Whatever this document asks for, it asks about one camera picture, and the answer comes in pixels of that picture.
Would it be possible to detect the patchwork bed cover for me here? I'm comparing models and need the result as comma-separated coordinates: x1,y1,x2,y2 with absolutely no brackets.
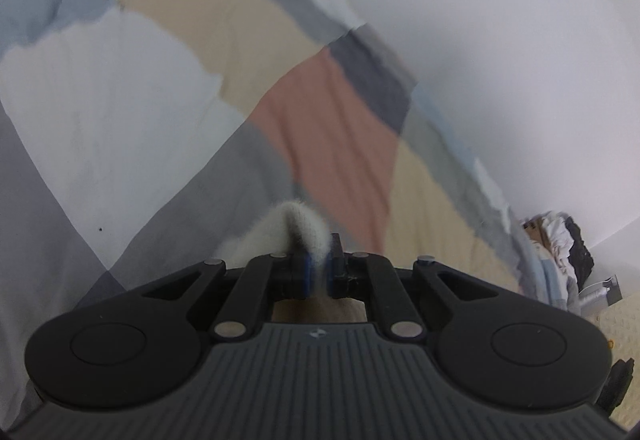
0,0,576,436

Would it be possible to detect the pile of clothes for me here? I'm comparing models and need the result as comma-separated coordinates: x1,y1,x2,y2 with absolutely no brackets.
537,210,597,313

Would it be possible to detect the grey box-shaped device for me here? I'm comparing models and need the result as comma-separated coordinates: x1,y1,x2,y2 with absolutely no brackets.
579,274,622,309

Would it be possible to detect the brown cardboard box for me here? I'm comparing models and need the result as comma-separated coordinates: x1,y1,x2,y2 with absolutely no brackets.
521,218,548,243

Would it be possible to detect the white fuzzy sweater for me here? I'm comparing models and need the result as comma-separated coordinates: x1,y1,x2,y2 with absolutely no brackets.
212,201,368,325

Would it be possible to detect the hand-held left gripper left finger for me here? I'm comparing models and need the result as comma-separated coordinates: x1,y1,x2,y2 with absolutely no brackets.
107,252,314,340

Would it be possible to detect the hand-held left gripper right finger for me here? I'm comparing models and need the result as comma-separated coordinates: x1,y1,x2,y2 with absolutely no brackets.
325,232,533,340

